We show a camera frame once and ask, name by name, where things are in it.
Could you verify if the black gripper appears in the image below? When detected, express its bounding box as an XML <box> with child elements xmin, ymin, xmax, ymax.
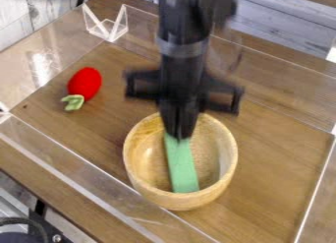
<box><xmin>126</xmin><ymin>53</ymin><xmax>244</xmax><ymax>139</ymax></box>

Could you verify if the green rectangular block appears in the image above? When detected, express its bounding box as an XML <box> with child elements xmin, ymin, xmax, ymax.
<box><xmin>164</xmin><ymin>133</ymin><xmax>200</xmax><ymax>193</ymax></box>

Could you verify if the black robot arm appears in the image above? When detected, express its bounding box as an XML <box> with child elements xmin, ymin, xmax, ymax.
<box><xmin>126</xmin><ymin>0</ymin><xmax>244</xmax><ymax>140</ymax></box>

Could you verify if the brown wooden bowl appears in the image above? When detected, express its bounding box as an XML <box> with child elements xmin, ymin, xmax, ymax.
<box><xmin>123</xmin><ymin>114</ymin><xmax>238</xmax><ymax>211</ymax></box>

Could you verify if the red plush strawberry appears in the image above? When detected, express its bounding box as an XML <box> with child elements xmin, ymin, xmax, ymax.
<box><xmin>60</xmin><ymin>67</ymin><xmax>103</xmax><ymax>111</ymax></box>

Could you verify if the clear acrylic tray wall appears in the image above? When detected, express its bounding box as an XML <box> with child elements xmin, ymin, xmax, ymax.
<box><xmin>0</xmin><ymin>1</ymin><xmax>336</xmax><ymax>243</ymax></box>

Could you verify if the clear acrylic corner bracket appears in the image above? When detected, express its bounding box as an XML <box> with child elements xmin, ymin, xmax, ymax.
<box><xmin>82</xmin><ymin>4</ymin><xmax>128</xmax><ymax>42</ymax></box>

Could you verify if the black clamp mount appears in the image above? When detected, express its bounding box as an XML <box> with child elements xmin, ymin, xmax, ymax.
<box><xmin>0</xmin><ymin>197</ymin><xmax>74</xmax><ymax>243</ymax></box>

